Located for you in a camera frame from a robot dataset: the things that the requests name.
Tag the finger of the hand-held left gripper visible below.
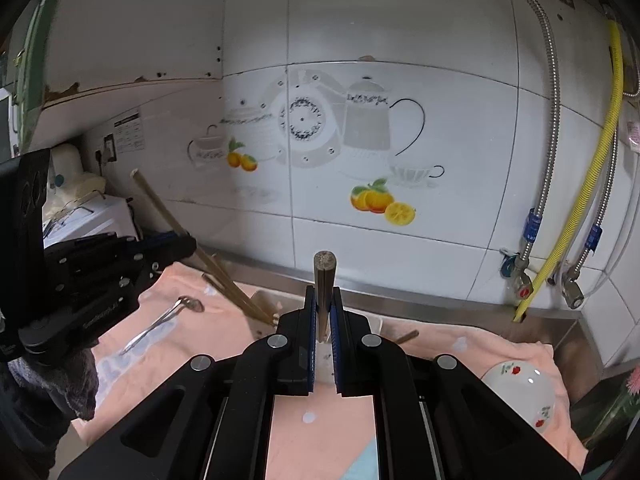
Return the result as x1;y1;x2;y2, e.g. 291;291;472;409
45;231;181;267
55;236;198;295

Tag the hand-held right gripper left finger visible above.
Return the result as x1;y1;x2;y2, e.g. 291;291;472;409
57;285;318;480

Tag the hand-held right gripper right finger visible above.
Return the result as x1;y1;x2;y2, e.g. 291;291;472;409
330;285;583;480

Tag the person's left forearm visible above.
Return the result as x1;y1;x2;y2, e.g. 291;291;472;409
0;360;76;480

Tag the person's left hand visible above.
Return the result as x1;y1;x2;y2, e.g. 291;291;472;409
7;347;98;421

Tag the metal spoon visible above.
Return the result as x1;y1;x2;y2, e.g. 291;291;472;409
120;296;205;356

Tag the white appliance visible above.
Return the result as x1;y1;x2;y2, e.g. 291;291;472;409
42;195;141;251

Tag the cream plastic container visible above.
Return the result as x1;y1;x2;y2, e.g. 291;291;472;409
47;144;108;206

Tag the orange printed towel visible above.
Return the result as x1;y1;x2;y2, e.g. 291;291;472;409
72;262;588;480

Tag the white cherry print dish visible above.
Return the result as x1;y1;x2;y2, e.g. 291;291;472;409
481;360;557;433

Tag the metal pipe valve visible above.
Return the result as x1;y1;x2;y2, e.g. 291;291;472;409
500;247;539;307
552;265;586;311

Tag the green glass bottle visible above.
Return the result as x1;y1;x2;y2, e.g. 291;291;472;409
582;390;640;451

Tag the paper wall label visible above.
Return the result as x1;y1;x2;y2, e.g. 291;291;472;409
112;109;144;154

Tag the green window frame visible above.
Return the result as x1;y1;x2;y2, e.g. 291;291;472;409
10;0;71;156

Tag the braided metal hose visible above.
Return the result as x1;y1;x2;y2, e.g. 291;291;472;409
500;0;561;261
562;125;625;281

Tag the yellow gas hose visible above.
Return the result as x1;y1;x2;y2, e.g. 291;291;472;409
512;20;626;322

